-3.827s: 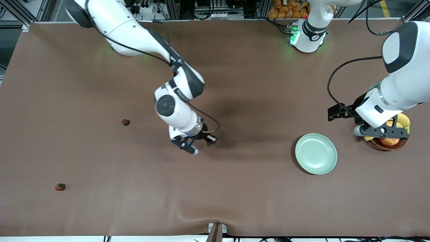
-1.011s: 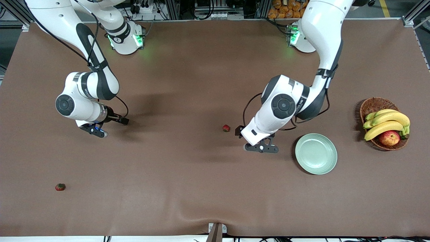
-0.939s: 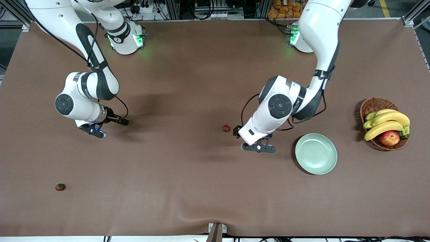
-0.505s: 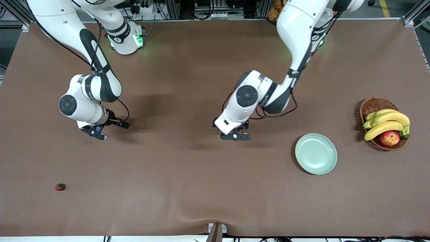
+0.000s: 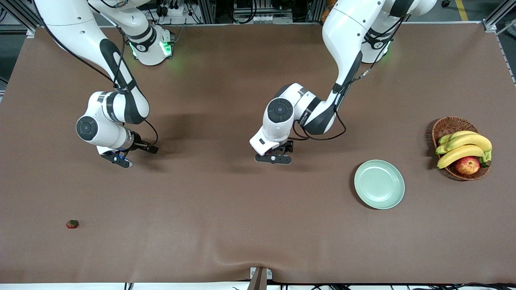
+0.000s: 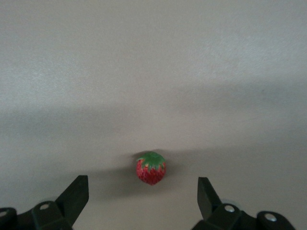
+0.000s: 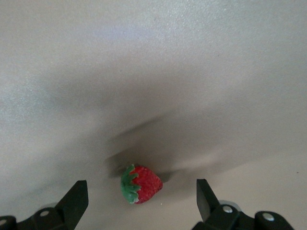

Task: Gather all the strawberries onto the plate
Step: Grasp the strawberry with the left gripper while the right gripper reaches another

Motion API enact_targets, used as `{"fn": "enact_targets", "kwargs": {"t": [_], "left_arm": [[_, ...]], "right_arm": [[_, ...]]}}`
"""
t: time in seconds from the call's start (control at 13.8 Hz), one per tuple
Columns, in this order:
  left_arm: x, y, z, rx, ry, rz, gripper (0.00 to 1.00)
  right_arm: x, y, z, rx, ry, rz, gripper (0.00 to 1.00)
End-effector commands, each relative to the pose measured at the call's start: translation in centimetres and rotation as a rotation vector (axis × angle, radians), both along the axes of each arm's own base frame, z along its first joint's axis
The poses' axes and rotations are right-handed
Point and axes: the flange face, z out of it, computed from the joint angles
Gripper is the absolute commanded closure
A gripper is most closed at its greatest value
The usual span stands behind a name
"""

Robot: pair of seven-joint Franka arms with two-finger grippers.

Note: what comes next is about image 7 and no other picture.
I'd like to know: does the brown table cover mat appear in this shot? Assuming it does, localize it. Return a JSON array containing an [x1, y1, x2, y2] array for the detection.
[[0, 0, 307, 230]]

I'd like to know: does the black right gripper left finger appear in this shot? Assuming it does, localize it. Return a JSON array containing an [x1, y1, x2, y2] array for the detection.
[[0, 180, 89, 230]]

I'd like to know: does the red plastic strawberry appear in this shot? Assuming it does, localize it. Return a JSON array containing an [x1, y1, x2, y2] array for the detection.
[[119, 164, 164, 205]]

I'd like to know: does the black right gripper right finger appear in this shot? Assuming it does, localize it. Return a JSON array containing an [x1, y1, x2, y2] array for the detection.
[[191, 178, 295, 230]]

